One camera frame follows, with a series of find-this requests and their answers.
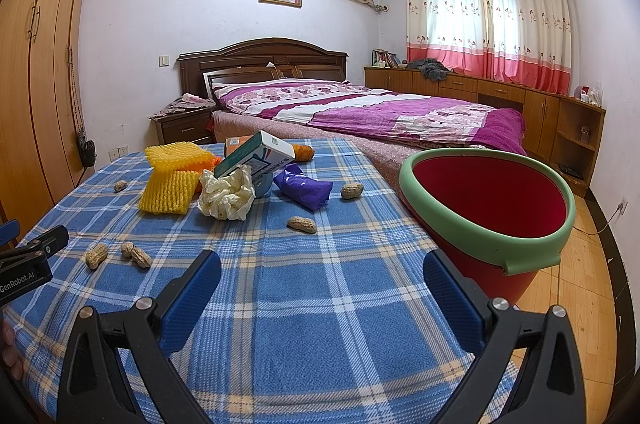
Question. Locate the peanut at table centre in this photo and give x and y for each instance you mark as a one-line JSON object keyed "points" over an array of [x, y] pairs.
{"points": [[302, 224]]}

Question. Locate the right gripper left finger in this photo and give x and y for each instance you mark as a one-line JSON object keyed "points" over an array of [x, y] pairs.
{"points": [[94, 387]]}

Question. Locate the person left hand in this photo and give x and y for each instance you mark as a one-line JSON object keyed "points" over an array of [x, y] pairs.
{"points": [[10, 355]]}

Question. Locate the cream paper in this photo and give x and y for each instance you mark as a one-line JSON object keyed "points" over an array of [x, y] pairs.
{"points": [[229, 197]]}

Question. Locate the wall light switch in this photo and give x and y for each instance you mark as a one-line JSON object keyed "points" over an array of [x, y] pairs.
{"points": [[164, 61]]}

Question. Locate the peanut near left dark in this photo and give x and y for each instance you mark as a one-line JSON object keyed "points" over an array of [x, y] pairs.
{"points": [[140, 258]]}

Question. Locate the folded cloth on nightstand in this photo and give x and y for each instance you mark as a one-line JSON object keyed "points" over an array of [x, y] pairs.
{"points": [[187, 102]]}

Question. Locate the items on corner shelf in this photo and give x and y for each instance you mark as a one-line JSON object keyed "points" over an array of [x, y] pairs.
{"points": [[590, 94]]}

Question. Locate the peanut near left large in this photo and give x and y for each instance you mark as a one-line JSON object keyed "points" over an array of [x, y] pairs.
{"points": [[96, 255]]}

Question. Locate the black bag on wardrobe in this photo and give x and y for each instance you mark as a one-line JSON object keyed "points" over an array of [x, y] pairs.
{"points": [[86, 149]]}

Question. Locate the green white carton box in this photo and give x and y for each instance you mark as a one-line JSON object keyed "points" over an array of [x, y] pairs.
{"points": [[263, 153]]}

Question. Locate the orange cardboard box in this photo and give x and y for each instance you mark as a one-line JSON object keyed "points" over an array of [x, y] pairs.
{"points": [[233, 143]]}

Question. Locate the peanut right of wrapper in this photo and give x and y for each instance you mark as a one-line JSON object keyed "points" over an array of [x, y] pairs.
{"points": [[351, 190]]}

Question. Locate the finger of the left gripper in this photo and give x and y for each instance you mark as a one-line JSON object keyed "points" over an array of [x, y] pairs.
{"points": [[49, 242], [9, 232]]}

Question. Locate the peanut far left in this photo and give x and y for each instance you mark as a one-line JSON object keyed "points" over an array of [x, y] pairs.
{"points": [[120, 185]]}

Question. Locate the dark wood nightstand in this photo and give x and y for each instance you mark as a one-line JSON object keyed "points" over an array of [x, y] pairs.
{"points": [[191, 126]]}

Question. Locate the wall power socket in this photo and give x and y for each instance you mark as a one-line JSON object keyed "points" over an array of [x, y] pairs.
{"points": [[118, 152]]}

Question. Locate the blue plaid tablecloth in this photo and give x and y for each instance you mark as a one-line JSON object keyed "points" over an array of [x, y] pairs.
{"points": [[331, 327]]}

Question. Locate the books on cabinet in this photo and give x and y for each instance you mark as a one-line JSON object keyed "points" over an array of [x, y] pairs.
{"points": [[386, 59]]}

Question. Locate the grey clothes pile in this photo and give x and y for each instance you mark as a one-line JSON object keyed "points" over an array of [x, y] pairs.
{"points": [[430, 68]]}

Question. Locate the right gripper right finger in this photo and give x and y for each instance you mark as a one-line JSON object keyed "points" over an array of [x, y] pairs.
{"points": [[549, 387]]}

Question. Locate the purple floral quilt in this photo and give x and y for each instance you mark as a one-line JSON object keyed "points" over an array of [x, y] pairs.
{"points": [[406, 118]]}

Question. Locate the orange foam net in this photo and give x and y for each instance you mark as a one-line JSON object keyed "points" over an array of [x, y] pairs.
{"points": [[210, 166]]}

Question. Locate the red bin green rim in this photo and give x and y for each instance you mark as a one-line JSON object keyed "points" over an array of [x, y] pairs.
{"points": [[500, 217]]}

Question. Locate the dark wood headboard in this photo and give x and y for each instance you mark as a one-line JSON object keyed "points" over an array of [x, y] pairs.
{"points": [[250, 53]]}

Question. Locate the purple plastic wrapper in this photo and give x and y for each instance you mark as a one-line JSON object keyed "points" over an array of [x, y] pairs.
{"points": [[310, 193]]}

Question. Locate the wooden wardrobe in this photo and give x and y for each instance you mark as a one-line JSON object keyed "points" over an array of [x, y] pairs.
{"points": [[41, 118]]}

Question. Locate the long wooden cabinet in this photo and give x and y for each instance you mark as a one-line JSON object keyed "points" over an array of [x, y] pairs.
{"points": [[559, 130]]}

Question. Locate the bed with mauve cover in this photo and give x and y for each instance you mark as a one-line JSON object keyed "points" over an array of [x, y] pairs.
{"points": [[386, 157]]}

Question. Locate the yellow foam net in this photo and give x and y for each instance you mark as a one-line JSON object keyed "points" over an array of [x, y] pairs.
{"points": [[173, 179]]}

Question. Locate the floral pink curtains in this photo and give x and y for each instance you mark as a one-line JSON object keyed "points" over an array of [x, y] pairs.
{"points": [[524, 42]]}

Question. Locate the peanut near left small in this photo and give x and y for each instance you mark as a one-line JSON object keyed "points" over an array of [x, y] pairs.
{"points": [[126, 250]]}

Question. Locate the blue plastic curved piece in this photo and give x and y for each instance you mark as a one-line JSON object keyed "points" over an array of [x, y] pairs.
{"points": [[262, 184]]}

